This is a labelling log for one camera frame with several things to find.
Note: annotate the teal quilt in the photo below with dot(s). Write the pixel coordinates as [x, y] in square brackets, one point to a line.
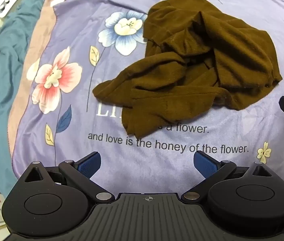
[4, 67]

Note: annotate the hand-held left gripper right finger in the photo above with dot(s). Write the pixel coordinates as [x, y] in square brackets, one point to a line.
[205, 164]

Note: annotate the brown knit sweater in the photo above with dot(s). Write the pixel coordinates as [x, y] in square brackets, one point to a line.
[194, 62]

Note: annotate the purple floral bedsheet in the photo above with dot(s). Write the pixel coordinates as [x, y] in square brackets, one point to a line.
[69, 120]

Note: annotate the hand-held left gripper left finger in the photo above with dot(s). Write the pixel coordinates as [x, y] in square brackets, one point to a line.
[89, 164]

